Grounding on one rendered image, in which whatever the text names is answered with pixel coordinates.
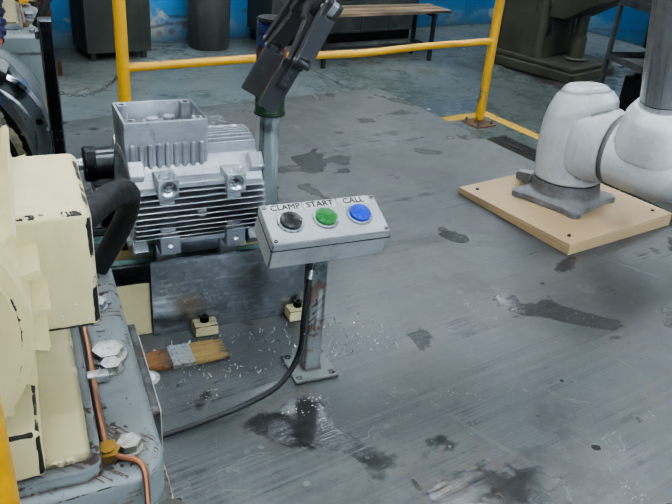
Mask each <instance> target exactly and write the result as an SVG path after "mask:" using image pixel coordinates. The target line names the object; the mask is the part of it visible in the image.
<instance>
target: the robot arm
mask: <svg viewBox="0 0 672 504"><path fill-rule="evenodd" d="M343 10H344V7H343V6H342V5H340V4H339V3H337V0H286V2H285V3H284V5H283V7H282V8H281V10H280V11H279V13H278V14H277V16H276V18H275V19H274V21H273V22H272V24H271V25H270V27H269V29H268V30H267V32H266V33H265V35H264V36H263V41H264V42H265V44H264V48H263V50H262V51H261V53H260V55H259V57H258V58H257V60H256V62H255V64H254V65H253V67H252V69H251V71H250V72H249V74H248V76H247V78H246V79H245V81H244V83H243V84H242V86H241V88H242V89H244V90H246V91H247V92H249V93H251V94H253V95H254V96H256V97H259V96H260V94H261V93H262V91H263V89H264V88H265V86H266V84H267V82H268V81H269V79H270V77H271V76H272V74H273V72H274V70H275V69H276V67H277V65H278V64H279V65H278V67H277V69H276V70H275V72H274V74H273V76H272V77H271V79H270V81H269V82H268V84H267V86H266V88H265V89H264V91H263V93H262V94H261V96H260V98H259V100H258V101H257V104H258V105H260V106H262V107H263V108H265V109H267V110H269V111H271V112H272V113H276V111H277V110H278V108H279V106H280V105H281V103H282V101H283V100H284V98H285V96H286V95H287V93H288V91H289V89H290V88H291V86H292V84H293V83H294V81H295V79H296V78H297V76H298V74H299V73H300V72H302V71H303V70H305V71H309V70H310V69H311V67H312V65H313V63H314V61H315V59H316V57H317V55H318V53H319V51H320V49H321V48H322V46H323V44H324V42H325V40H326V38H327V36H328V34H329V32H330V30H331V28H332V27H333V25H334V23H335V21H336V20H337V19H338V17H339V16H340V14H341V13H342V12H343ZM296 33H297V34H296ZM295 34H296V37H295V39H294V42H293V44H292V47H291V49H290V52H289V54H288V57H283V52H282V50H283V49H284V48H285V47H286V45H287V44H288V43H289V42H290V40H291V39H292V38H293V37H294V35H295ZM282 57H283V58H282ZM281 58H282V59H281ZM280 60H281V62H280ZM279 62H280V63H279ZM619 105H620V100H619V98H618V97H617V95H616V94H615V92H614V91H613V90H612V89H610V88H609V87H608V86H606V85H605V84H602V83H597V82H571V83H568V84H566V85H565V86H564V87H563V88H562V89H561V90H560V91H558V92H557V93H556V95H555V96H554V98H553V99H552V101H551V103H550V104H549V106H548V109H547V111H546V113H545V116H544V118H543V122H542V125H541V129H540V134H539V138H538V144H537V150H536V159H535V168H534V171H532V170H526V169H519V170H518V172H516V179H518V180H519V181H521V182H523V183H524V184H526V185H523V186H519V187H514V188H513V189H512V193H511V195H512V196H514V197H517V198H521V199H525V200H528V201H530V202H533V203H535V204H538V205H541V206H543V207H546V208H548V209H551V210H554V211H556V212H559V213H561V214H563V215H565V216H567V217H568V218H571V219H580V218H581V217H582V216H583V215H584V214H586V213H588V212H590V211H592V210H595V209H597V208H599V207H601V206H603V205H605V204H610V203H614V202H615V198H616V197H615V195H614V194H612V193H609V192H606V191H603V190H600V186H601V182H604V183H607V184H609V185H611V186H613V187H615V188H618V189H620V190H623V191H625V192H628V193H631V194H634V195H637V196H640V197H643V198H647V199H650V200H654V201H658V202H665V203H672V0H652V3H651V11H650V19H649V27H648V35H647V43H646V51H645V59H644V67H643V75H642V83H641V91H640V97H639V98H638V99H636V100H635V101H634V102H633V103H632V104H630V105H629V106H628V108H627V109H626V111H623V110H622V109H620V108H619Z"/></svg>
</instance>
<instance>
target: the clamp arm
mask: <svg viewBox="0 0 672 504"><path fill-rule="evenodd" d="M37 25H38V28H34V35H35V39H39V42H40V50H41V59H42V67H43V76H44V84H45V92H46V101H47V109H48V118H49V126H50V128H49V127H46V134H47V138H51V143H52V152H53V154H66V145H65V135H64V126H63V117H62V108H61V98H60V89H59V80H58V71H57V61H56V52H55V43H54V34H53V24H52V20H51V17H37Z"/></svg>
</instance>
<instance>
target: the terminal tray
mask: <svg viewBox="0 0 672 504"><path fill-rule="evenodd" d="M112 116H113V128H114V137H115V144H116V143H118V144H119V146H120V148H121V150H120V148H119V146H118V145H117V146H116V149H117V151H118V153H119V156H120V158H121V160H122V162H123V164H124V161H125V164H124V166H125V165H127V162H136V161H142V162H143V167H144V169H145V167H148V168H149V169H150V170H152V169H153V166H157V168H158V169H161V168H162V166H166V167H167V168H170V167H171V165H174V166H175V167H179V164H182V165H183V166H184V167H186V166H187V165H188V163H191V165H192V166H195V165H196V163H199V164H200V165H203V164H204V162H207V144H208V119H207V118H206V116H205V115H204V114H203V113H202V112H201V111H200V109H199V108H198V107H197V106H196V105H195V103H194V102H193V101H192V100H191V99H173V100H153V101H134V102H114V103H112ZM176 118H177V120H176ZM178 119H179V120H178ZM137 120H138V121H137ZM139 121H141V122H139ZM121 151H122V153H121ZM122 154H123V156H122ZM123 157H124V160H123Z"/></svg>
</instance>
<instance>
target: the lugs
mask: <svg viewBox="0 0 672 504"><path fill-rule="evenodd" d="M245 160H246V164H247V169H248V171H249V172H252V171H261V170H262V168H263V167H264V161H263V157H262V153H261V151H256V152H248V153H247V155H246V157H245ZM126 172H127V177H128V180H130V181H132V182H134V183H136V182H144V179H145V172H144V167H143V162H142V161H136V162H127V165H126ZM254 228H255V227H252V228H246V230H245V240H246V242H247V243H248V242H255V241H257V238H256V235H255V232H254ZM131 248H132V254H133V257H134V258H136V257H144V256H147V255H148V253H149V247H148V241H141V242H136V241H132V244H131Z"/></svg>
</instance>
